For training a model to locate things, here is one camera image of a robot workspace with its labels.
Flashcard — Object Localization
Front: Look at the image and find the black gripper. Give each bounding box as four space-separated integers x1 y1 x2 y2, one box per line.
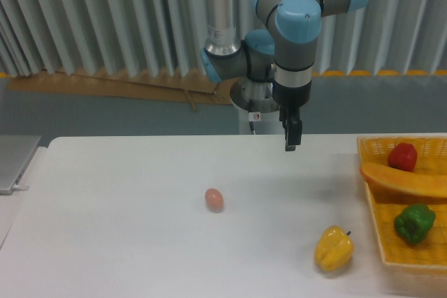
272 81 312 151

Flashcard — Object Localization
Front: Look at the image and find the long orange bread loaf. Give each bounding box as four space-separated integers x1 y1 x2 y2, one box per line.
360 162 446 198

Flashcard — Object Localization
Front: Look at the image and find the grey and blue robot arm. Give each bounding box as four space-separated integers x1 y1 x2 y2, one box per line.
201 0 369 151

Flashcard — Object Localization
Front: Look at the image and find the brown cardboard sheet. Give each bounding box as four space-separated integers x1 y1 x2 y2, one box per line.
1 69 235 111

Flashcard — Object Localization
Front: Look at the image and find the brown egg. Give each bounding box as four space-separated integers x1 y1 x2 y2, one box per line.
205 188 224 212

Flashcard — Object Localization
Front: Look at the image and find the red bell pepper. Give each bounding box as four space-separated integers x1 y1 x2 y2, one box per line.
387 142 418 172

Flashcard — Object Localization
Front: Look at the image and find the yellow bell pepper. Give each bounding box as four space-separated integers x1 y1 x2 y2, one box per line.
314 225 354 272

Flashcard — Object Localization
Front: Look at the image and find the yellow wicker basket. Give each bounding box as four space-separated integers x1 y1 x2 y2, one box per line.
357 135 446 274

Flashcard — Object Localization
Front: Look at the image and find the green bell pepper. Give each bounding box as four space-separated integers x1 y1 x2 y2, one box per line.
394 203 436 244

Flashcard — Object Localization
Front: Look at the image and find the silver laptop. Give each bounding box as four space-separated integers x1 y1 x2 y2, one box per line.
1 135 41 195

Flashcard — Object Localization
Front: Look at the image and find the white charger cable plug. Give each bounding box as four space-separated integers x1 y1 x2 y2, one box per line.
13 185 29 191

